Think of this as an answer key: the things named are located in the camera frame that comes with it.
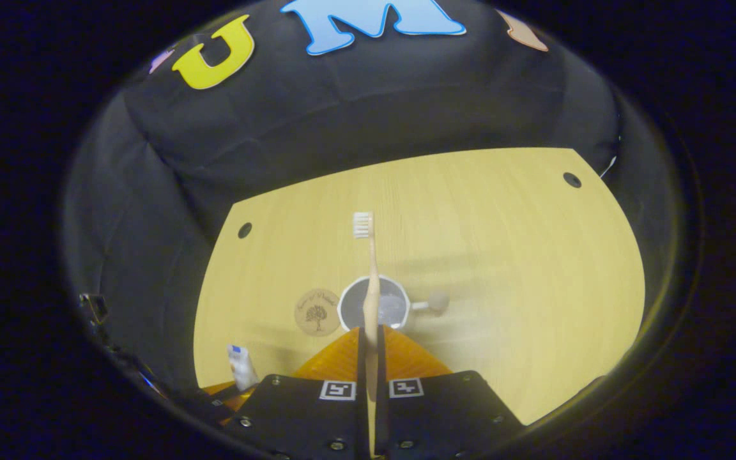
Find black backdrop cloth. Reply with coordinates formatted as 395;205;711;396
65;0;682;410

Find round cork coaster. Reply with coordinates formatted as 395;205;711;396
294;288;342;337

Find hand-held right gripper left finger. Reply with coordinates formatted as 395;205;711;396
224;327;369;460

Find light wooden desktop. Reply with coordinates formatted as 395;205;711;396
193;148;647;426

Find beige toothbrush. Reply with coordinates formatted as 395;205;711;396
352;212;383;457

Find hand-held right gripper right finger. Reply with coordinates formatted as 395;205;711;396
376;325;525;460

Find white toothpaste tube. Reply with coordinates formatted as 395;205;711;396
227;345;260;392

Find white cup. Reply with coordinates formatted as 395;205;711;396
337;275;450;333

